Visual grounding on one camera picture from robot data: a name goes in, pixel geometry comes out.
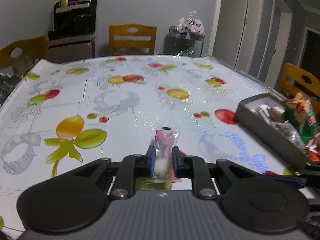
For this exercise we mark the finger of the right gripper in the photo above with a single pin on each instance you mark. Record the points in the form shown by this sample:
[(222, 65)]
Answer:
[(310, 169), (290, 180)]

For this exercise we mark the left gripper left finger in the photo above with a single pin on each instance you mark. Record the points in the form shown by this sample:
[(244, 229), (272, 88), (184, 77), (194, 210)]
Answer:
[(128, 170)]

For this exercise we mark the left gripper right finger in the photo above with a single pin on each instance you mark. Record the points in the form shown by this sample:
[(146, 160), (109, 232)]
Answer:
[(195, 169)]

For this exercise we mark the clear pink candy packet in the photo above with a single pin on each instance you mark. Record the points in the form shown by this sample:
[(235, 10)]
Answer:
[(163, 172)]

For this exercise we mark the orange foil snack stick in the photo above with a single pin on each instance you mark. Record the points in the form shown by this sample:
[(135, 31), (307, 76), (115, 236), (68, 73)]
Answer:
[(312, 150)]

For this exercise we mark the white label snack packet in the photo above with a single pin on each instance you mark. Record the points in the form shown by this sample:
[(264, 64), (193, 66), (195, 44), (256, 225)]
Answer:
[(289, 132)]

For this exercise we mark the dark chocolate bar wrapper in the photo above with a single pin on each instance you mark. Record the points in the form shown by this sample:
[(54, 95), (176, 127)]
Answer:
[(263, 113)]

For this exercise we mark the green chip bag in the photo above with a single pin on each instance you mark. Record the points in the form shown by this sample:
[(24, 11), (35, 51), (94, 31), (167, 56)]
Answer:
[(299, 113)]

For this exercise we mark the small brown snack packet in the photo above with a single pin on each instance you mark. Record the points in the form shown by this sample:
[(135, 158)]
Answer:
[(276, 114)]

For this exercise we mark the grey cardboard box tray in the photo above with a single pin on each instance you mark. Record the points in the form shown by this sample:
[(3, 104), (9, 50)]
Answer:
[(248, 116)]

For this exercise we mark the fruit pattern tablecloth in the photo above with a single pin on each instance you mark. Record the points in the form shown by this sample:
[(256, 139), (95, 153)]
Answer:
[(63, 116)]

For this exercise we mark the wooden chair right side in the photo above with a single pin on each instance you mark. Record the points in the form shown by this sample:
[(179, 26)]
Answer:
[(294, 80)]

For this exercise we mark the wooden chair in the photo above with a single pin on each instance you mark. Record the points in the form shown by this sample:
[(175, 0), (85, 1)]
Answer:
[(294, 80), (21, 55), (131, 39)]

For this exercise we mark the glass side cart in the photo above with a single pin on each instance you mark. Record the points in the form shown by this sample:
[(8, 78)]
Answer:
[(183, 43)]

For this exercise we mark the wooden chair far middle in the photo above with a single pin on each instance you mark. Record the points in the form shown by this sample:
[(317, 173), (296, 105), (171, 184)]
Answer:
[(131, 39)]

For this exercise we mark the black water dispenser cabinet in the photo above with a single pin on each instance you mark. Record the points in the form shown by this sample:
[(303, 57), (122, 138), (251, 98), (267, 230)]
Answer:
[(73, 34)]

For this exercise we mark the white Dove plastic bag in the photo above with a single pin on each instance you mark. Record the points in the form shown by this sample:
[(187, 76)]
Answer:
[(191, 25)]

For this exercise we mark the black plastic bag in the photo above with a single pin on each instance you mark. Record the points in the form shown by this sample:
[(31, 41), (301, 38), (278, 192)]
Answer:
[(8, 82)]

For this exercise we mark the wooden chair far left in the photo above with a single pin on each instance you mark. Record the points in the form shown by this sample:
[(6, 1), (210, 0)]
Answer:
[(21, 55)]

